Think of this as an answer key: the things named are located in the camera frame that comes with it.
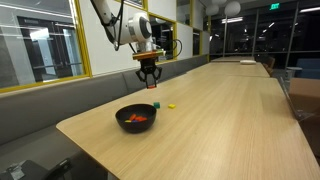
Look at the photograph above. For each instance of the yellow cube far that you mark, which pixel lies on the yellow cube far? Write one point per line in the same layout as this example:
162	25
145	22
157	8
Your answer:
171	106

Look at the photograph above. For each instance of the blue sofa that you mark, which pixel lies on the blue sofa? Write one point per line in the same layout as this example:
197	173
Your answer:
308	68

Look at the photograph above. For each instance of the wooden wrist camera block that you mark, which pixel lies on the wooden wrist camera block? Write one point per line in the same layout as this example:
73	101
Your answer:
147	55

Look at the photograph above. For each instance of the black bowl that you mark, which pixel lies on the black bowl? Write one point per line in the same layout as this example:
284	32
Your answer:
136	118

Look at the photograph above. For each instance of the wooden work table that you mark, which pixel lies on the wooden work table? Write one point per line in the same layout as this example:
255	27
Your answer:
223	128

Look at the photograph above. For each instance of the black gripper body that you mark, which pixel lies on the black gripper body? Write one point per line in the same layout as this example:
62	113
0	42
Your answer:
147	66

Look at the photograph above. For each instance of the grey bench sofa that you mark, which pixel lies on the grey bench sofa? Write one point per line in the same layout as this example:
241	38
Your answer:
28	123

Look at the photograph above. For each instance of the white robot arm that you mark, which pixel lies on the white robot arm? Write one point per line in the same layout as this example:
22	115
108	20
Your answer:
134	29

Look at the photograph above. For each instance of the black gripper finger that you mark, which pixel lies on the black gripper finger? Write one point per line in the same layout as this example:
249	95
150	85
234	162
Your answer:
158	76
146	80

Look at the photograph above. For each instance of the green cube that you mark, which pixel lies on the green cube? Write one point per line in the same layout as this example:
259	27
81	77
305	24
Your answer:
156	105

